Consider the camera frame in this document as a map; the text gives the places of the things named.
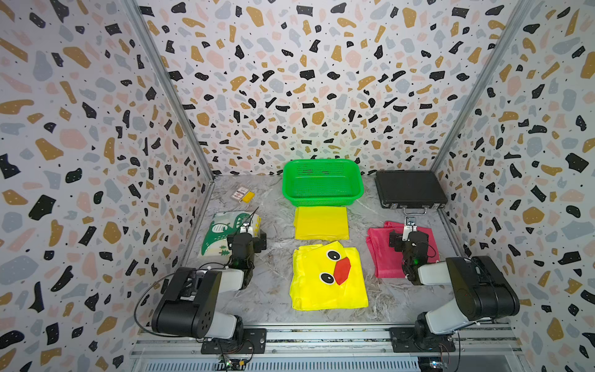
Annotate pink raincoat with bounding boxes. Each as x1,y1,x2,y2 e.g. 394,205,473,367
366,222,440,285

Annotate plain yellow raincoat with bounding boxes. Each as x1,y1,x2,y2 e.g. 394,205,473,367
294,206,350,242

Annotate yellow duck raincoat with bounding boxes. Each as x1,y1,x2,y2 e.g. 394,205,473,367
290,241,369,312

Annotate green plastic basket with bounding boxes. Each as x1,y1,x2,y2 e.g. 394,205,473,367
282,159,364,207

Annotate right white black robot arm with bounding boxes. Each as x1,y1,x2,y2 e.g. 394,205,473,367
389,231,520,342

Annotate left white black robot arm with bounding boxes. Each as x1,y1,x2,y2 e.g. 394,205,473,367
150,232,267,343

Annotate white green dinosaur raincoat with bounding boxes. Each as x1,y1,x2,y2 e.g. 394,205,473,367
200,211,262,257

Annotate small card packets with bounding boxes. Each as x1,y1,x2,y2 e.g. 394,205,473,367
231,187,256,204

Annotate black hard case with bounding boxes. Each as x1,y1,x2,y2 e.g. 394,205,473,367
375,170,448,209

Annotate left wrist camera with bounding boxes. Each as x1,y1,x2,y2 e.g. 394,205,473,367
239,220,260,237

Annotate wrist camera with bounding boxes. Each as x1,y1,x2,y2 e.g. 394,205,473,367
402,215,417,242
239,220,260,237

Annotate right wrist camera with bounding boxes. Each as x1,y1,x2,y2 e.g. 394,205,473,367
402,215,417,242

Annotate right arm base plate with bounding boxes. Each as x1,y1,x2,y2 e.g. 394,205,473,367
389,327,456,353

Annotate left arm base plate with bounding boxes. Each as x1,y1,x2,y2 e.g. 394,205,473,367
201,328,267,355

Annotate aluminium front rail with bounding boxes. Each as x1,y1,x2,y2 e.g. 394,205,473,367
131,322,530,371

